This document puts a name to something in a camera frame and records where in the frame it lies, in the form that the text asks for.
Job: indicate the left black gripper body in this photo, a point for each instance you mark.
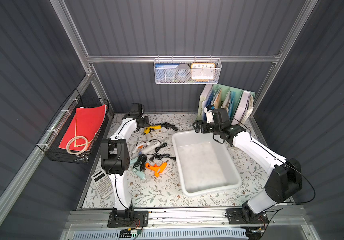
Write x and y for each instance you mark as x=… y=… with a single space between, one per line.
x=143 y=121

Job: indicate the yellow hot glue gun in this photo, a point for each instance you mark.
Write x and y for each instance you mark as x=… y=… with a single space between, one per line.
x=147 y=130

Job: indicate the aluminium front rail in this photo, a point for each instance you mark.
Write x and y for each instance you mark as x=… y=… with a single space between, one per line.
x=187 y=217

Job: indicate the orange hot glue gun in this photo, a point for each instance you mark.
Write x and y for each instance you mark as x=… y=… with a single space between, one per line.
x=157 y=169

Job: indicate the red paper folder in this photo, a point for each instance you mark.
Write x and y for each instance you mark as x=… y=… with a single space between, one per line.
x=83 y=129

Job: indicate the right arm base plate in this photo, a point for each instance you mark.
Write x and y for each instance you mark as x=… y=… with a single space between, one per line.
x=237 y=216

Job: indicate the green desktop file organizer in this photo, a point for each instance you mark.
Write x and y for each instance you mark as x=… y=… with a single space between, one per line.
x=238 y=103

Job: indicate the grey tape roll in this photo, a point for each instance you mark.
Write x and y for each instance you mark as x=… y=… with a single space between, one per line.
x=183 y=73

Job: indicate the blue box in basket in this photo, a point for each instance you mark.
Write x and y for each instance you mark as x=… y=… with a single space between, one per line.
x=165 y=72

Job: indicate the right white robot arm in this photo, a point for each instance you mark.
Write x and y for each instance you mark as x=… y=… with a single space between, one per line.
x=285 y=178

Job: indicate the white glue gun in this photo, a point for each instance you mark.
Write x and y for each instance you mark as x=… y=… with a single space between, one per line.
x=145 y=147

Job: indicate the yellow white alarm clock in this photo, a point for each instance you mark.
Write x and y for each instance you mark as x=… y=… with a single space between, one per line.
x=203 y=71

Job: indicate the white plastic storage box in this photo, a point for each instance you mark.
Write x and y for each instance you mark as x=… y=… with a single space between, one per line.
x=205 y=166

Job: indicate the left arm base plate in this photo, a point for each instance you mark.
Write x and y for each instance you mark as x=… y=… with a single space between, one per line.
x=128 y=219

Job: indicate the mint green glue gun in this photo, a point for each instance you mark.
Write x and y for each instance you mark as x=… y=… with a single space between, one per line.
x=136 y=170

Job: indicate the white desk calculator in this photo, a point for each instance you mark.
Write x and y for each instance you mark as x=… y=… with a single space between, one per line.
x=103 y=184

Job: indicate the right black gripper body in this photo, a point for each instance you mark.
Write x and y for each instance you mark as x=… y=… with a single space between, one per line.
x=204 y=126

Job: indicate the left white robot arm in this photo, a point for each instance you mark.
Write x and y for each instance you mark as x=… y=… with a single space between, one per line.
x=115 y=156

